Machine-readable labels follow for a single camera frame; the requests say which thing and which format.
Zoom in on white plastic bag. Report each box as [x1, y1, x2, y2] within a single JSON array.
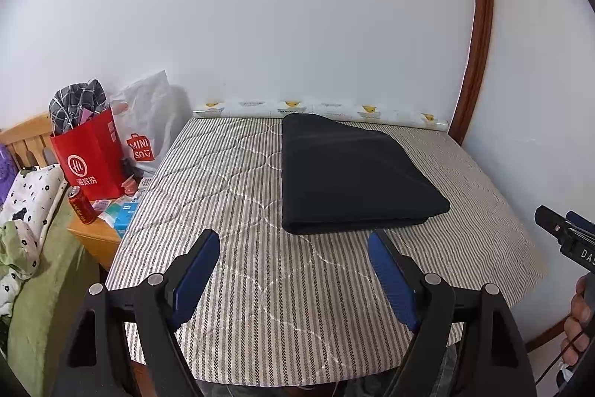
[[110, 70, 193, 175]]

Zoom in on white floral pillow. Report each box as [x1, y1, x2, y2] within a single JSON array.
[[0, 164, 68, 249]]

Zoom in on red soda can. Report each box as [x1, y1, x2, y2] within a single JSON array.
[[68, 186, 98, 225]]

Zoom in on thin black cable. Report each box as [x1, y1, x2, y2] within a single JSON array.
[[534, 329, 587, 388]]

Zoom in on wooden door frame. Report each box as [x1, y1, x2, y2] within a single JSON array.
[[448, 0, 494, 147]]

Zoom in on purple cloth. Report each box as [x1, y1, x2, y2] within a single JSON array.
[[0, 143, 22, 202]]

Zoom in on wooden nightstand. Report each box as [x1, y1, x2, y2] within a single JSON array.
[[67, 174, 154, 272]]

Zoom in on person's right hand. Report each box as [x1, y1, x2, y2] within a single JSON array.
[[562, 276, 595, 367]]

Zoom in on blue small boxes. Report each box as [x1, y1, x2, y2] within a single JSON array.
[[112, 201, 141, 238]]

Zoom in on rolled white printed mat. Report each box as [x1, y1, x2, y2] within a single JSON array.
[[193, 99, 449, 130]]

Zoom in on green bed sheet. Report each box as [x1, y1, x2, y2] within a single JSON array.
[[7, 192, 100, 397]]

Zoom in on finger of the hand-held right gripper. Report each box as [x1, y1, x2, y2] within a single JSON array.
[[534, 205, 595, 240]]

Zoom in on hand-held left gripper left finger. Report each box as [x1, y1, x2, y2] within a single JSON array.
[[50, 228, 221, 397]]

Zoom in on wooden headboard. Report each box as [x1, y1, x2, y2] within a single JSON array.
[[0, 113, 54, 170]]

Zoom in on red paper bag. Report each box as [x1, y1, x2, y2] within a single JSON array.
[[49, 109, 127, 201]]

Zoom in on pale green floral cloth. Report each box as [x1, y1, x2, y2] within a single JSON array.
[[0, 220, 40, 318]]

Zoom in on grey plaid cloth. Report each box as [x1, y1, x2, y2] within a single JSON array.
[[49, 79, 110, 136]]

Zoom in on striped quilted mat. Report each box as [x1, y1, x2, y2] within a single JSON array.
[[106, 115, 549, 388]]

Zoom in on black sweatshirt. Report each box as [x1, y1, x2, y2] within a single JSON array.
[[281, 113, 451, 235]]

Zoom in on wooden baseboard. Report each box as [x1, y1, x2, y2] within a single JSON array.
[[525, 323, 565, 352]]

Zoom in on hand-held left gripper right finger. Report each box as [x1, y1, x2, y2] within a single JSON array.
[[367, 230, 535, 397]]

